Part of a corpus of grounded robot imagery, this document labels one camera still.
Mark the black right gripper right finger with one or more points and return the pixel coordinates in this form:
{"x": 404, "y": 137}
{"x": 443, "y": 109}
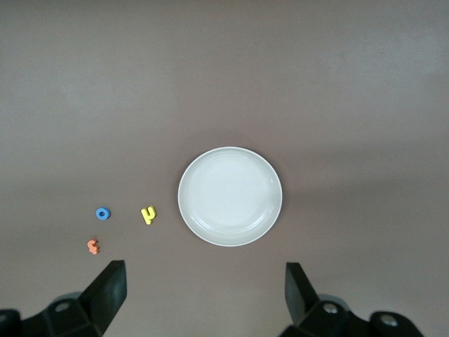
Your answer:
{"x": 305, "y": 309}

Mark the yellow foam letter h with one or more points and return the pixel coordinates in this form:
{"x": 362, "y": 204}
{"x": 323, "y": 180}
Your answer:
{"x": 147, "y": 217}

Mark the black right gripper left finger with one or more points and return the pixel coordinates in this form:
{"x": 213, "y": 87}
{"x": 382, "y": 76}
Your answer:
{"x": 94, "y": 309}

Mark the beige round plate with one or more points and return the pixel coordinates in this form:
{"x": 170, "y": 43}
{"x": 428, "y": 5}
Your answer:
{"x": 229, "y": 196}

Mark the blue foam letter o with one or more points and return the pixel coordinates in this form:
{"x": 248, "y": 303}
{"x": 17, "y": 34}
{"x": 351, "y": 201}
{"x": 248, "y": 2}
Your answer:
{"x": 98, "y": 213}

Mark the brown paper table cover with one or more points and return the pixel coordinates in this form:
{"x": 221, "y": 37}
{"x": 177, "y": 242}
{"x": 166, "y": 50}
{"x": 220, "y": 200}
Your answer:
{"x": 224, "y": 87}

